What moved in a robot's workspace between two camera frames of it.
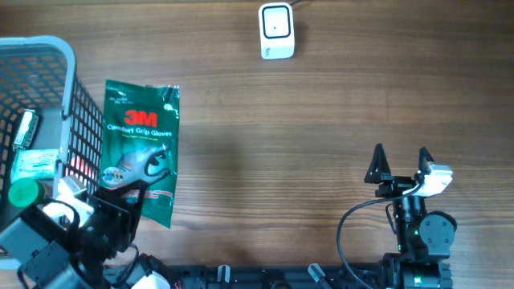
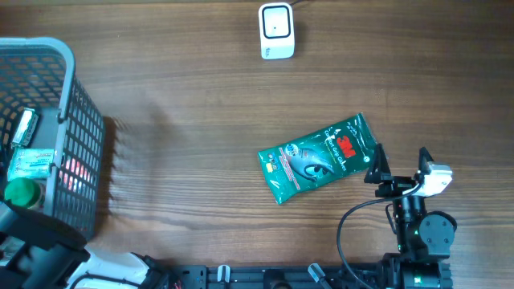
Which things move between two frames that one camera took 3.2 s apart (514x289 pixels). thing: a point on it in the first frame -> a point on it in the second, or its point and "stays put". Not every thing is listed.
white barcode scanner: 276,30 stays put
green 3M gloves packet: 140,142 -> 301,165
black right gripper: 395,184 stays put
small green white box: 26,129 stays put
